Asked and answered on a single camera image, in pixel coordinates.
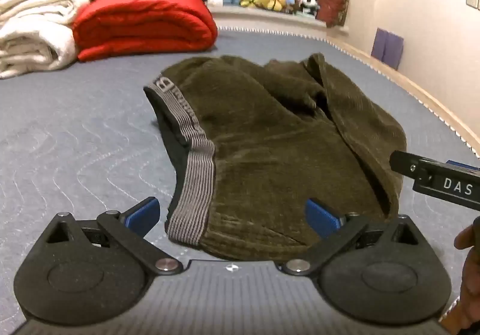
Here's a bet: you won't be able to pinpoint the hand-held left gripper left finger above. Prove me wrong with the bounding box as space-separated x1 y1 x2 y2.
45 197 184 276

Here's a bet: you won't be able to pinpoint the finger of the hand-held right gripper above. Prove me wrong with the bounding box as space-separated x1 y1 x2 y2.
389 150 480 181

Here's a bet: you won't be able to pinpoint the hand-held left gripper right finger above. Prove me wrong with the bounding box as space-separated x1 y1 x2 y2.
277 198 419 277

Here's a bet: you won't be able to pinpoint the olive green corduroy pants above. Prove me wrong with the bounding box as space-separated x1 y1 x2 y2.
143 53 407 256

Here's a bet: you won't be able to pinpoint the person's right hand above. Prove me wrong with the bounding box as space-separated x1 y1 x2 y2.
454 218 480 296

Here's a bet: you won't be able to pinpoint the purple foam mat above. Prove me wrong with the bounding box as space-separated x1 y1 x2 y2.
370 28 405 71

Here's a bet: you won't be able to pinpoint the dark red cushion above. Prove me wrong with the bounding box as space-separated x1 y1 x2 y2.
316 0 352 29

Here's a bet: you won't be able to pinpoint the red folded blanket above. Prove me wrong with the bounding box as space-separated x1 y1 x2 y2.
72 0 219 62

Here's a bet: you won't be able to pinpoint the white folded blanket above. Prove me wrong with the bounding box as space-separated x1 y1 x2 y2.
0 0 91 26
0 16 79 79

